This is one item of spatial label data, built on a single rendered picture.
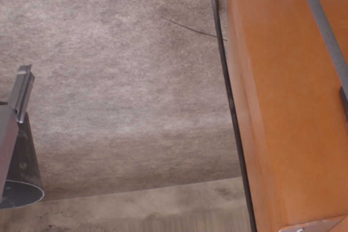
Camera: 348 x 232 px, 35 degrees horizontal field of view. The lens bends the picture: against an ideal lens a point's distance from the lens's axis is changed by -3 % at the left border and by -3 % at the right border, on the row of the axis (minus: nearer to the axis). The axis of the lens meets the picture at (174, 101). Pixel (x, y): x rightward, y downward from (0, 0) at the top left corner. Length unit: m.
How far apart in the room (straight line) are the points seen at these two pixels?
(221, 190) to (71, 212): 0.75
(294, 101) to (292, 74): 0.06
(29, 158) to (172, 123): 0.58
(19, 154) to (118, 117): 0.41
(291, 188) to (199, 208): 1.78
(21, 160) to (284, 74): 0.90
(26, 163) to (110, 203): 1.15
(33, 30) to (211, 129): 0.97
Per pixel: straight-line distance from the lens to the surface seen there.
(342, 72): 0.97
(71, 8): 1.37
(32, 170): 1.74
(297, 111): 1.09
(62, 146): 2.18
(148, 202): 2.81
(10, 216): 2.91
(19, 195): 1.95
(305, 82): 1.12
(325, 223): 1.04
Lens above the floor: 0.78
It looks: 24 degrees down
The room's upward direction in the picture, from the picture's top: 172 degrees clockwise
